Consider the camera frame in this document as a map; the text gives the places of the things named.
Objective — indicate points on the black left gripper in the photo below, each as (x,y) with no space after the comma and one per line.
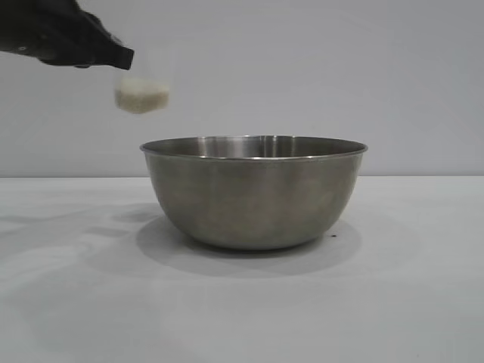
(49,34)

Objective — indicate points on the clear plastic measuring cup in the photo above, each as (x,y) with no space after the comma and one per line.
(143,94)

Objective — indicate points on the white rice grains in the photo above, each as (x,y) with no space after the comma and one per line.
(141,96)

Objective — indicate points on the stainless steel mixing bowl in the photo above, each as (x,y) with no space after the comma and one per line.
(253,200)

